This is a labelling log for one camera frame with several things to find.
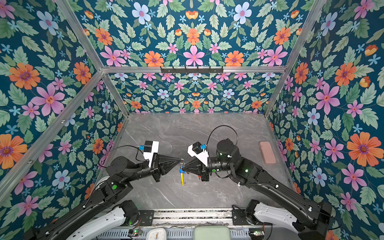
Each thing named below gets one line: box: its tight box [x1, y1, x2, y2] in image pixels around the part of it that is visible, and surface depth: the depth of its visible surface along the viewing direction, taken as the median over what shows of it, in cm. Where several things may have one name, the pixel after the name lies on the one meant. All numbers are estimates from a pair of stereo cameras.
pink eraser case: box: [259, 140, 277, 165], surface depth 98 cm
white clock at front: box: [146, 227, 166, 240], surface depth 69 cm
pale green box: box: [193, 225, 231, 240], surface depth 69 cm
